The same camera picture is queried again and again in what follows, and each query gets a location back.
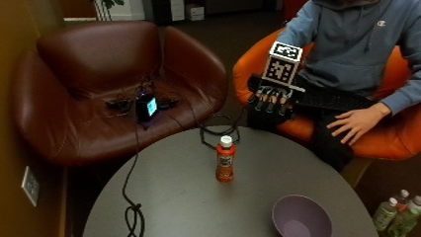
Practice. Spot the orange armchair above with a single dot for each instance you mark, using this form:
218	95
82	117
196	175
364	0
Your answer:
391	138

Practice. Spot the white marker cube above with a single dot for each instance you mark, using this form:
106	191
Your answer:
283	64

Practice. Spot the red label bottle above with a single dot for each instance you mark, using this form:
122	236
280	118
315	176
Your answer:
402	199

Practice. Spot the orange bottle with white cap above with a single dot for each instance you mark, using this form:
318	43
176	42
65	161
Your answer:
226	161

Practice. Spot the the person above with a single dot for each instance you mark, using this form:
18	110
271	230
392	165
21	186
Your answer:
351	42

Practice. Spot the black controller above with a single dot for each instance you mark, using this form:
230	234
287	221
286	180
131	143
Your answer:
168	102
119	104

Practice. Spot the green bottle with white cap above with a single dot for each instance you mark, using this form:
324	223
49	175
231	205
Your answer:
415	204
384	214

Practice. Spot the purple bowl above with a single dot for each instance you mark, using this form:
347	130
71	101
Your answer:
303	215

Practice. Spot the small black device with screen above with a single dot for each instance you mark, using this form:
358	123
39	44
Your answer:
147	108

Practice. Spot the white box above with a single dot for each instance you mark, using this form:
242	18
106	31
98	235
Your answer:
178	10
195	12

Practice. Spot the brown leather armchair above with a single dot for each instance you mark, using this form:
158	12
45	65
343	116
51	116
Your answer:
110	75

